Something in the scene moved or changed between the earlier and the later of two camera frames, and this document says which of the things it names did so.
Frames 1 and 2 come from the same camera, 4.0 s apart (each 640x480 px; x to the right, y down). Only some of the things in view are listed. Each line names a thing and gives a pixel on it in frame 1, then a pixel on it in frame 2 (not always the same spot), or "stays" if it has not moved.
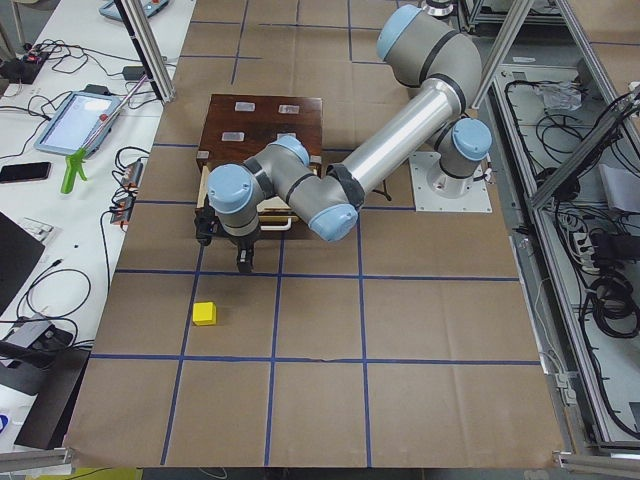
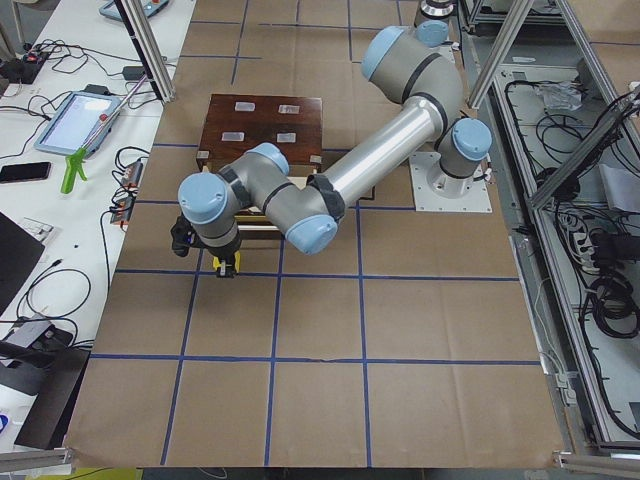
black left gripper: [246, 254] -> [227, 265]
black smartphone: [24, 172] stays
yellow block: [204, 314] -> [237, 256]
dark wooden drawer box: [239, 128] stays
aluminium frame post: [133, 14] stays
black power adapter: [133, 72] stays
